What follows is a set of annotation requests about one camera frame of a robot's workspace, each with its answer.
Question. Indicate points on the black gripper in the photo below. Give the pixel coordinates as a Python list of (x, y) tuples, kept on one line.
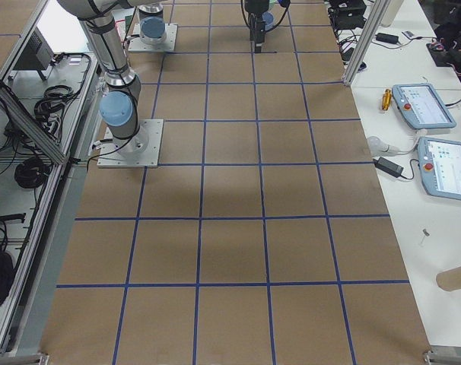
[(254, 9)]

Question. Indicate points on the blue bowl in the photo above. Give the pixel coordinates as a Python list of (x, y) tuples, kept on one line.
[(269, 19)]

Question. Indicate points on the brown paper table cover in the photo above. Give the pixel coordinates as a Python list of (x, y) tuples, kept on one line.
[(261, 238)]

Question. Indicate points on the far teach pendant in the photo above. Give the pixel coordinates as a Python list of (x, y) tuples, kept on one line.
[(421, 107)]

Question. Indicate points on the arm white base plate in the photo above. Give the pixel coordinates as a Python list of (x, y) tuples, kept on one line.
[(139, 42), (142, 151)]

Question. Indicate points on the small black power brick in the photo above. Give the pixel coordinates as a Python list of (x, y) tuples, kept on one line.
[(388, 167)]

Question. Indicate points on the white light bulb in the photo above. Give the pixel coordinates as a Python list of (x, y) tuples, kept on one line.
[(379, 148)]

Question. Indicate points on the near teach pendant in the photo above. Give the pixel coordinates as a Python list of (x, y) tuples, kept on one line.
[(440, 167)]

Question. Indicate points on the aluminium frame post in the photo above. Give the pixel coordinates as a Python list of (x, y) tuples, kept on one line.
[(375, 16)]

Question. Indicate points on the teach pendant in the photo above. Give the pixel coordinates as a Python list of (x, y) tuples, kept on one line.
[(440, 167), (421, 107)]

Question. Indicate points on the yellow cylindrical tool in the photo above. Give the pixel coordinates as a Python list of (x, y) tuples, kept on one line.
[(386, 99)]

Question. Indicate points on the cardboard tube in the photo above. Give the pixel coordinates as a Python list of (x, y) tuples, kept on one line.
[(449, 280)]

